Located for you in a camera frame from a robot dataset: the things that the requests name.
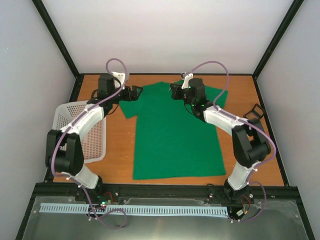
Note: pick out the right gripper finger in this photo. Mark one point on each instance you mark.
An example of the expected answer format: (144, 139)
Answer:
(174, 96)
(174, 86)

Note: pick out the small electronics board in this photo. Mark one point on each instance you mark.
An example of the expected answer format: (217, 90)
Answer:
(105, 199)

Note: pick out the white plastic basket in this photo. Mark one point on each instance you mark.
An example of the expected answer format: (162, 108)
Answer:
(94, 141)

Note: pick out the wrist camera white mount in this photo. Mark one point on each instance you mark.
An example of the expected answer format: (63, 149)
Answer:
(186, 78)
(119, 79)

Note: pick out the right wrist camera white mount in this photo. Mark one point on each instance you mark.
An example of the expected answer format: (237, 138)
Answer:
(186, 78)

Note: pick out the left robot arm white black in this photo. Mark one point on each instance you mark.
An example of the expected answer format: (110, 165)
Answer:
(64, 152)

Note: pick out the light blue cable duct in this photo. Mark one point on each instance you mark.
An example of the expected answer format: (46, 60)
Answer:
(136, 210)

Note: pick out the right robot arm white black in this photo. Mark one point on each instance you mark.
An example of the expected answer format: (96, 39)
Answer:
(251, 144)

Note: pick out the black brooch box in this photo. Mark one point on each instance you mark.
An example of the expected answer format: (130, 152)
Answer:
(257, 112)

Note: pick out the green t-shirt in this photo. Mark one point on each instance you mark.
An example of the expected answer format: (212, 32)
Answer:
(169, 141)

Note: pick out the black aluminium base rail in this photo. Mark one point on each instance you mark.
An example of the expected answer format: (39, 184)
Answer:
(208, 193)

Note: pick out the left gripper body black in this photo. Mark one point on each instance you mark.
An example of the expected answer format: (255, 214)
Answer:
(127, 97)

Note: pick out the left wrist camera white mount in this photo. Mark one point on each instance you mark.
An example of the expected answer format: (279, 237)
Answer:
(119, 79)

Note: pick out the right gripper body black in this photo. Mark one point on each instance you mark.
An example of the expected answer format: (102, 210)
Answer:
(188, 100)

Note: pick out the left black frame post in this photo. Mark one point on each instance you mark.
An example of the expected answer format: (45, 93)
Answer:
(47, 20)

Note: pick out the black frame post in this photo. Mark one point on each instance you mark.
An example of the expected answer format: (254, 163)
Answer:
(285, 23)
(47, 20)

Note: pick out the right black frame post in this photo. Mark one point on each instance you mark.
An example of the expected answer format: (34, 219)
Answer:
(285, 23)

